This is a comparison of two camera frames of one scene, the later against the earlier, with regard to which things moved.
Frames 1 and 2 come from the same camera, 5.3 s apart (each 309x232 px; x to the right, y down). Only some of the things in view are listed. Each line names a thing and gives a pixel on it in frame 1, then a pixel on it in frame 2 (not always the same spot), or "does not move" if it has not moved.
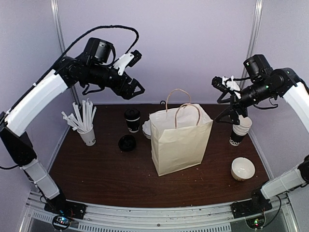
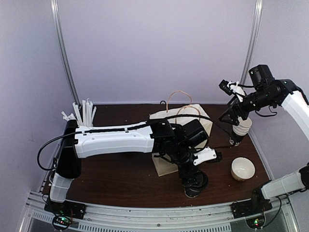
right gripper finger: x=229 y=115 does not move
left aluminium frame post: x=60 y=37 does not move
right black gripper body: x=235 y=103 does not move
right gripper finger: x=220 y=101 -> x=233 y=103
